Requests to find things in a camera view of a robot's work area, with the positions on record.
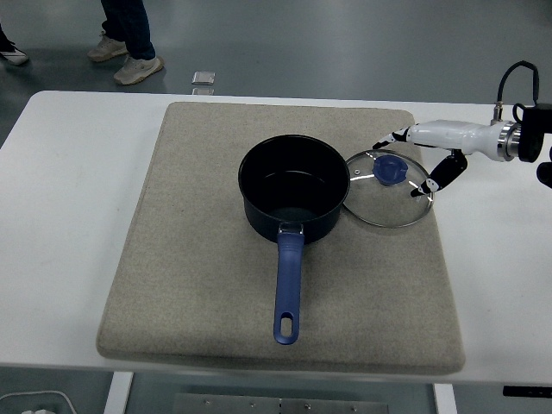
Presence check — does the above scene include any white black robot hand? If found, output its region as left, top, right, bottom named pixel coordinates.
left=372, top=120, right=502, bottom=199

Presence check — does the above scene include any glass pot lid blue knob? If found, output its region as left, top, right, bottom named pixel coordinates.
left=343, top=148, right=436, bottom=229

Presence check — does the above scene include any white table leg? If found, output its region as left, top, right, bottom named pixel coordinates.
left=103, top=371, right=135, bottom=414
left=433, top=382, right=458, bottom=414

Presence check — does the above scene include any black bar under table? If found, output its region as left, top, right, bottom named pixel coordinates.
left=502, top=385, right=552, bottom=398

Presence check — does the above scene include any beige fabric mat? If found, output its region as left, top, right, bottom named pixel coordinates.
left=95, top=101, right=467, bottom=375

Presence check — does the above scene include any grey metal plate with screws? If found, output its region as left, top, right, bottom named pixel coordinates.
left=172, top=392, right=389, bottom=414

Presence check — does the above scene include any person with beige shoes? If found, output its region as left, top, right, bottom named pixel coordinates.
left=87, top=0, right=166, bottom=86

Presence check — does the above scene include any dark saucepan with blue handle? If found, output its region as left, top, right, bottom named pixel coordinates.
left=237, top=134, right=351, bottom=346

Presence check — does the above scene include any white cable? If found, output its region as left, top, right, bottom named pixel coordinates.
left=0, top=389, right=75, bottom=414

